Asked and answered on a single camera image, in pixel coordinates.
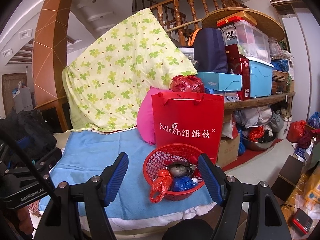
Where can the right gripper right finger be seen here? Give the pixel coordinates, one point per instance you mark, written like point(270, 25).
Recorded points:
point(265, 219)

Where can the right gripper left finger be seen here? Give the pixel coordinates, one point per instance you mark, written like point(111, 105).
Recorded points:
point(61, 219)

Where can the blue plastic bag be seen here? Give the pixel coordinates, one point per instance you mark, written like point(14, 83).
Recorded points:
point(185, 183)

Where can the black plastic bag ball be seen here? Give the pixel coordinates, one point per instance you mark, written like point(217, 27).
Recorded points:
point(179, 170)

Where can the red plastic bag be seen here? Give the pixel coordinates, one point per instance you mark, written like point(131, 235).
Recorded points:
point(160, 186)

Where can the person's left hand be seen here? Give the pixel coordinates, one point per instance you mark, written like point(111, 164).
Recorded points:
point(25, 222)

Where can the small red radio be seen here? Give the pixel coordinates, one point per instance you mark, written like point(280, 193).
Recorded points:
point(301, 222)

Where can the blue blanket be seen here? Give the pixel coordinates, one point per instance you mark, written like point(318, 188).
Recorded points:
point(87, 154)

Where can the black clothes pile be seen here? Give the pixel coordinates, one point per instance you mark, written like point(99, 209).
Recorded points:
point(30, 131)

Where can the brown cardboard box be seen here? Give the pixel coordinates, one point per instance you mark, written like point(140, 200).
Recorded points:
point(228, 151)

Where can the red plastic mesh basket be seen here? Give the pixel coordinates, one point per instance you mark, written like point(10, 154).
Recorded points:
point(164, 156)

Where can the red Nilrich paper bag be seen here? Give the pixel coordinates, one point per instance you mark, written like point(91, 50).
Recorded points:
point(189, 118)

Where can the pink pillow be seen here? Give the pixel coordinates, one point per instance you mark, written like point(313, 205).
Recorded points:
point(145, 122)

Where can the clover print quilt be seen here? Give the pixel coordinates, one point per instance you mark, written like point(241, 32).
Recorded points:
point(106, 84)

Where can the brown wooden pillar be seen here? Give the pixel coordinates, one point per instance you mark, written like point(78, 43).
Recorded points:
point(50, 57)

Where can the light blue cardboard box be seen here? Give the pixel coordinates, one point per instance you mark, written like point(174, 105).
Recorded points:
point(221, 82)

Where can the blue plastic storage bin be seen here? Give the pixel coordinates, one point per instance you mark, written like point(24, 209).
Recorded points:
point(261, 74)

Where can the red crumpled bag on top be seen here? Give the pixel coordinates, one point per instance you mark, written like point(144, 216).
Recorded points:
point(187, 83)

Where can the dark blue backpack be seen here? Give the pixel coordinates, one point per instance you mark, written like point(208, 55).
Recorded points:
point(209, 50)

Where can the clear plastic storage box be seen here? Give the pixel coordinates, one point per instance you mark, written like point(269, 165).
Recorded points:
point(250, 40)

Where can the round woven tray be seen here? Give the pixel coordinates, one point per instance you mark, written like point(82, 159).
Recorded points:
point(226, 16)

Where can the wooden stair railing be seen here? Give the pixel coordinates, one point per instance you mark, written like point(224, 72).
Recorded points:
point(180, 18)

